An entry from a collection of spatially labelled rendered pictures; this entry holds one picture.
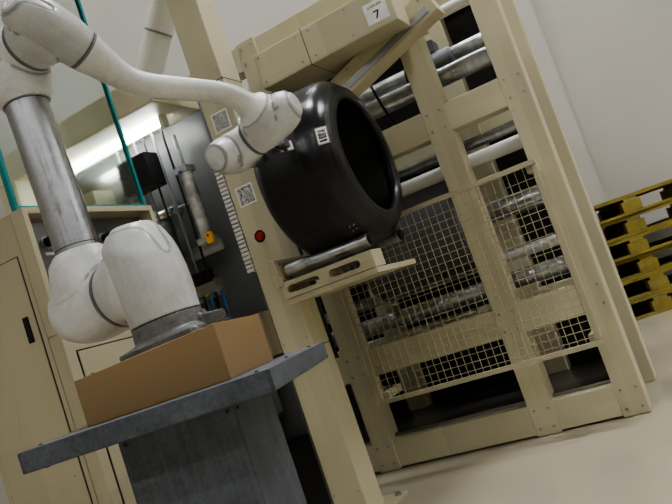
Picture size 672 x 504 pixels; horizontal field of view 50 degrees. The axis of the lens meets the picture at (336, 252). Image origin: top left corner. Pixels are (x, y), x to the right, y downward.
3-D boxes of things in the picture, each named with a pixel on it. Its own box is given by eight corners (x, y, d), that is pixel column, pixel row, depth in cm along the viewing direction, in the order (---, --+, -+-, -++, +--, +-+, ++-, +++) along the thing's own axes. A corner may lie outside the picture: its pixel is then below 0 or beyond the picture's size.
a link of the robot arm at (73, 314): (104, 334, 152) (48, 363, 164) (161, 319, 166) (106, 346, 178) (-10, 10, 160) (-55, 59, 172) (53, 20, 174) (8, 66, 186)
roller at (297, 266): (290, 272, 254) (288, 280, 251) (283, 263, 252) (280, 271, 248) (376, 238, 239) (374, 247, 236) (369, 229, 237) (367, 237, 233)
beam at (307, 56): (263, 90, 286) (251, 55, 287) (294, 98, 309) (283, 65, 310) (398, 18, 259) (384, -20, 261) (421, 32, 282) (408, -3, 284)
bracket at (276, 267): (275, 289, 246) (266, 262, 247) (327, 277, 282) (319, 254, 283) (283, 286, 245) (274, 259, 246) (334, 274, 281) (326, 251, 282)
